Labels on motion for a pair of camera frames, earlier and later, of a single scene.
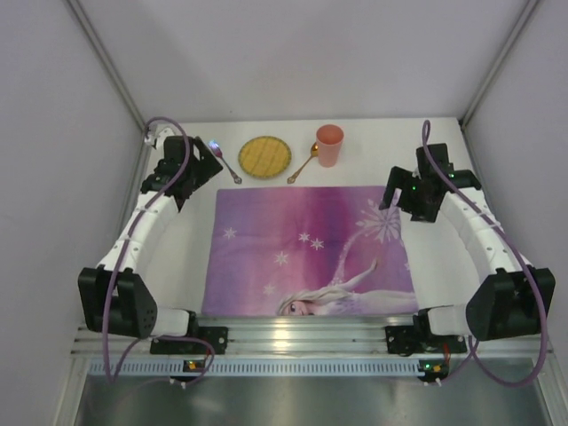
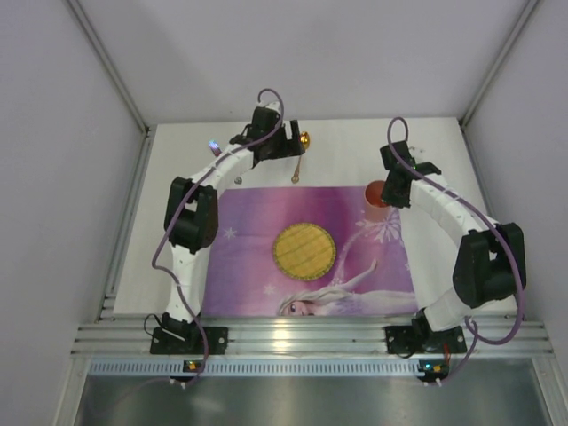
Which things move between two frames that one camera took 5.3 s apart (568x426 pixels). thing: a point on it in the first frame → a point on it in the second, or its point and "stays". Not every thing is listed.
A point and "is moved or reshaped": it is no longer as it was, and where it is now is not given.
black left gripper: (195, 173) → (289, 139)
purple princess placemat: (298, 251) stays
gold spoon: (314, 150) → (303, 142)
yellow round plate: (264, 156) is moved or reshaped
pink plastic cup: (329, 138) → (375, 209)
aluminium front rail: (295, 336) stays
